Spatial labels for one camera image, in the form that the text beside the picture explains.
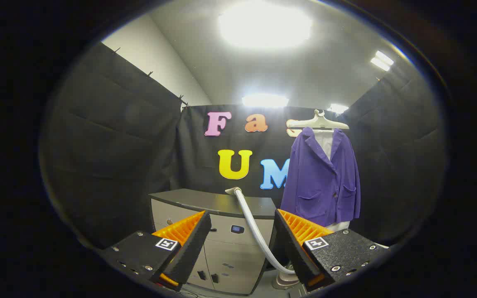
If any purple corduroy jacket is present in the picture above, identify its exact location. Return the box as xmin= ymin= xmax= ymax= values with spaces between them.
xmin=280 ymin=127 xmax=361 ymax=227

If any grey cabinet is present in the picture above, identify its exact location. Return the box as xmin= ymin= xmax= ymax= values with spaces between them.
xmin=148 ymin=188 xmax=278 ymax=295

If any garment steamer base unit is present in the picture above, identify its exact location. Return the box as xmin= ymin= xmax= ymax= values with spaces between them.
xmin=272 ymin=263 xmax=301 ymax=290

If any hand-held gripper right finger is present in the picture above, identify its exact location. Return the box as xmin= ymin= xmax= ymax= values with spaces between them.
xmin=273 ymin=209 xmax=390 ymax=292

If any white garment steamer nozzle with hose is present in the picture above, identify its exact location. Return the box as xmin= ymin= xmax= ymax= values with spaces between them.
xmin=225 ymin=186 xmax=298 ymax=275

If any cream plastic clothes hanger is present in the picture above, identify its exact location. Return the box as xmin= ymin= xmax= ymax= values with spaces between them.
xmin=286 ymin=109 xmax=350 ymax=131

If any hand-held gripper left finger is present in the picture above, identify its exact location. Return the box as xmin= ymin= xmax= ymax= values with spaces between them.
xmin=98 ymin=210 xmax=212 ymax=292

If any twin ceiling light panel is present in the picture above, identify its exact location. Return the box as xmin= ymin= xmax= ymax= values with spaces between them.
xmin=370 ymin=50 xmax=395 ymax=72

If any white fabric panel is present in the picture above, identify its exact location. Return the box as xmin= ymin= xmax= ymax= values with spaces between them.
xmin=312 ymin=129 xmax=352 ymax=232

